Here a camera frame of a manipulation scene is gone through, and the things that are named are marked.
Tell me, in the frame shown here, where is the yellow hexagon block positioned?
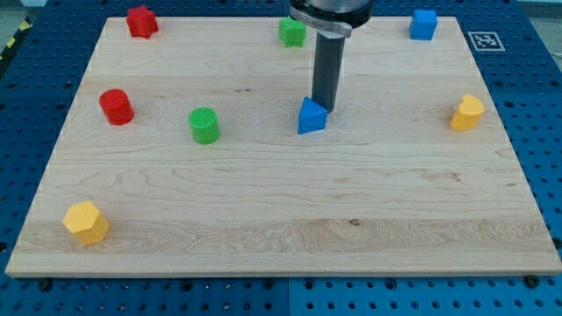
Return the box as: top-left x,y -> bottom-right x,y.
62,201 -> 110,246

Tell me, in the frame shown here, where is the green cylinder block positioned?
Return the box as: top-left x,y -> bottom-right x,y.
188,107 -> 220,145

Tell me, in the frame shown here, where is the red star block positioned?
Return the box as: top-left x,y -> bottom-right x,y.
126,5 -> 159,39

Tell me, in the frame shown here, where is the green star block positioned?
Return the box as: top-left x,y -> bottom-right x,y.
278,17 -> 307,47

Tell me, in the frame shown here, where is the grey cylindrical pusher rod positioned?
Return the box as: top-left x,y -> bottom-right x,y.
311,31 -> 345,112

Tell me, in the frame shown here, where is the light wooden board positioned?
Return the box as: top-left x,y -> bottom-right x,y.
6,17 -> 561,278

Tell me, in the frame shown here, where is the white fiducial marker tag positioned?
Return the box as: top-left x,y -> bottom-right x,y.
468,31 -> 505,52

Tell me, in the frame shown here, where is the blue triangle block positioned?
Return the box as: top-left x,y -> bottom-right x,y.
298,97 -> 328,134

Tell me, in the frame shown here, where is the red cylinder block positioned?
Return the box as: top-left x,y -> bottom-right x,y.
98,89 -> 134,126

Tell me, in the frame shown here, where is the yellow heart block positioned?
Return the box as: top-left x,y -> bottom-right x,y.
449,94 -> 486,132

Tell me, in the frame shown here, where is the blue cube block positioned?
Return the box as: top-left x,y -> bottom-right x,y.
409,9 -> 438,40

